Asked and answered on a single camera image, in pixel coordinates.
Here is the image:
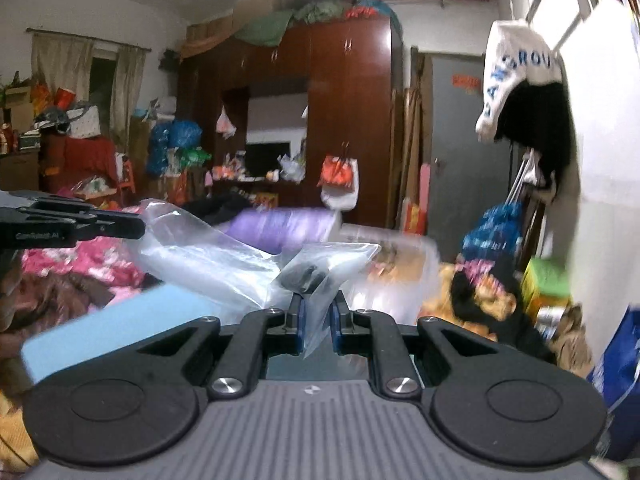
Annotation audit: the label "brown paper bag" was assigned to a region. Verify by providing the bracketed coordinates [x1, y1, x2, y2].
[550, 305, 593, 376]

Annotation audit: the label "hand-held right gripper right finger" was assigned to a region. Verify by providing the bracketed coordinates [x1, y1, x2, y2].
[334, 292, 556, 401]

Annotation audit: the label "white hanging plastic bag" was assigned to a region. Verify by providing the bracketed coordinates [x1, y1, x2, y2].
[216, 106, 237, 140]

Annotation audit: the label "white crumpled plastic bag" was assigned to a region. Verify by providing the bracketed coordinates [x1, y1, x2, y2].
[277, 154, 306, 183]

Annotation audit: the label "black jacket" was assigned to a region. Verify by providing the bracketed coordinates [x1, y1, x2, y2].
[182, 194, 251, 226]

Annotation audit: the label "brown cloth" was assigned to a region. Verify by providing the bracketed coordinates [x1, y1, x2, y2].
[0, 270, 116, 331]

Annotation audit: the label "green tarp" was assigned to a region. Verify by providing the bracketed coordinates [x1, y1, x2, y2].
[235, 2, 356, 48]

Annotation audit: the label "black monitor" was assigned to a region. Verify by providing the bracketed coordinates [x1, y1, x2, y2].
[245, 141, 293, 180]

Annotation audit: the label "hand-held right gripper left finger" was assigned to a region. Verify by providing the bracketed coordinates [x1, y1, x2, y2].
[75, 294, 306, 402]

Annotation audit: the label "yellow patterned blanket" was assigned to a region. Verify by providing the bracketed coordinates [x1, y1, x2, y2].
[422, 260, 518, 331]

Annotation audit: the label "beige curtain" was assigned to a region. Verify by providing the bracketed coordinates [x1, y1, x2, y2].
[111, 45, 146, 153]
[31, 34, 93, 96]

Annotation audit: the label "white plastic basket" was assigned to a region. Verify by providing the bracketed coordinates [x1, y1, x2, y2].
[235, 222, 441, 328]

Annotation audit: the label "black clothing pile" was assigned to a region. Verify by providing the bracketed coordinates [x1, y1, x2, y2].
[450, 255, 556, 361]

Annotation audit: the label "green box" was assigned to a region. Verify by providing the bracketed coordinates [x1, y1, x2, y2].
[520, 257, 571, 311]

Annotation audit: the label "orange and white bag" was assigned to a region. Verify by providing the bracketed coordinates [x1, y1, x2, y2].
[319, 155, 360, 211]

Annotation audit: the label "pink floral blanket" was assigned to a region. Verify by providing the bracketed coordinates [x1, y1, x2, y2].
[20, 205, 151, 311]

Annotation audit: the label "blue mesh bags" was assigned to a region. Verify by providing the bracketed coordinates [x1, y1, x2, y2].
[149, 119, 203, 176]

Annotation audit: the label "white cap with blue letters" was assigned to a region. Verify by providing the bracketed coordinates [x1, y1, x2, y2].
[475, 19, 566, 143]

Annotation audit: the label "brown wooden wardrobe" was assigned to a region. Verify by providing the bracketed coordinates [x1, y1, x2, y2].
[177, 12, 403, 228]

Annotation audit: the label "small clear plastic bag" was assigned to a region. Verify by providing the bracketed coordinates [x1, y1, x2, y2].
[272, 242, 382, 356]

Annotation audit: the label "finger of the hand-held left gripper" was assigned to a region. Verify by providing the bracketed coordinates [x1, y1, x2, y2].
[12, 191, 146, 225]
[75, 223, 146, 241]

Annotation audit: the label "black hanging garment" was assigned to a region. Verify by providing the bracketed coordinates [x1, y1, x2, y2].
[492, 80, 576, 206]

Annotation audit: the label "blue plastic bag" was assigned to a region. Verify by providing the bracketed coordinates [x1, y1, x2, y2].
[462, 202, 526, 266]

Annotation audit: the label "large clear plastic bag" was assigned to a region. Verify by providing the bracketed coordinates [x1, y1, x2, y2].
[132, 199, 301, 311]

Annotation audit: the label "pink board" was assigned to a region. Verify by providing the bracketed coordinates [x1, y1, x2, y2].
[419, 162, 431, 233]

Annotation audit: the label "blue shopping bag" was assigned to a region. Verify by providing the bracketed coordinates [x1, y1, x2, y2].
[587, 305, 640, 463]

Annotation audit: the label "purple pack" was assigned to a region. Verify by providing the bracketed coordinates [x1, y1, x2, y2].
[227, 207, 343, 256]

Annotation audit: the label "grey door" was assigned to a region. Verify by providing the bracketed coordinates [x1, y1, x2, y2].
[430, 55, 516, 261]

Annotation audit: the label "red cloth cover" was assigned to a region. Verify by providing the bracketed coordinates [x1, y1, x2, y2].
[42, 136, 121, 191]

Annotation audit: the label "wooden planks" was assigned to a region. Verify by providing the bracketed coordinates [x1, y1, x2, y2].
[390, 87, 426, 231]

